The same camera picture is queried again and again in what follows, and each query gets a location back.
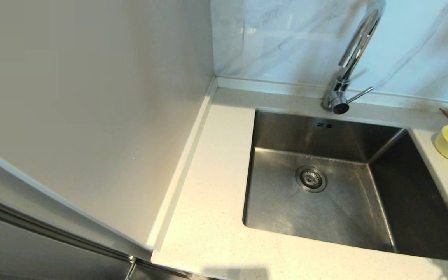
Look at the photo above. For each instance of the chrome gooseneck faucet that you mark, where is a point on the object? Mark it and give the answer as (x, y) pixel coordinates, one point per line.
(360, 41)

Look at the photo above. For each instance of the round metal drain strainer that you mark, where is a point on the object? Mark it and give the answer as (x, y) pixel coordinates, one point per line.
(310, 179)

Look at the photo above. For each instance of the stainless steel sink basin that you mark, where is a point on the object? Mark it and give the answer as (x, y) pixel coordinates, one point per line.
(344, 221)

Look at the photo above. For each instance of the tall grey cabinet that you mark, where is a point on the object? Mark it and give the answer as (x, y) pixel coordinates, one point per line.
(72, 116)

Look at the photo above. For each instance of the speckled counter upstand strip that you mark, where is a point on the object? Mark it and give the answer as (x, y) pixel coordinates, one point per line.
(278, 86)
(181, 167)

